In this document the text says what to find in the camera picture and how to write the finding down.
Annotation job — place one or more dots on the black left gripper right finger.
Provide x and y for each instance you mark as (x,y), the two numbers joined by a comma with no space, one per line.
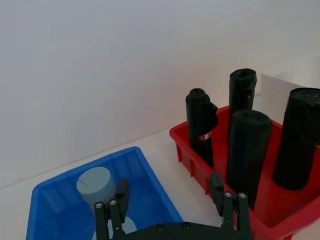
(217,192)

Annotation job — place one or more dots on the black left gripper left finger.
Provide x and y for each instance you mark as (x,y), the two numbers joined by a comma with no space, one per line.
(123,200)

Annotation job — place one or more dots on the grey bag roll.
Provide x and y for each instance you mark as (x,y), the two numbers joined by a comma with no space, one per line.
(128,226)
(93,183)

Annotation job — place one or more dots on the blue plastic bin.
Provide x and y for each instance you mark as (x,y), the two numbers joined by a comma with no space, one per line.
(150,185)

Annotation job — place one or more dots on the red plastic bin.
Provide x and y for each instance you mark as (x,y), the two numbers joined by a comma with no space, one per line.
(275,212)

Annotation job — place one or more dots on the black bag roll with label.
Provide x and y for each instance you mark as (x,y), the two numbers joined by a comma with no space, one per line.
(200,117)

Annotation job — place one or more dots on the white box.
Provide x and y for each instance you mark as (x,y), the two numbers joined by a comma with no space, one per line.
(275,87)

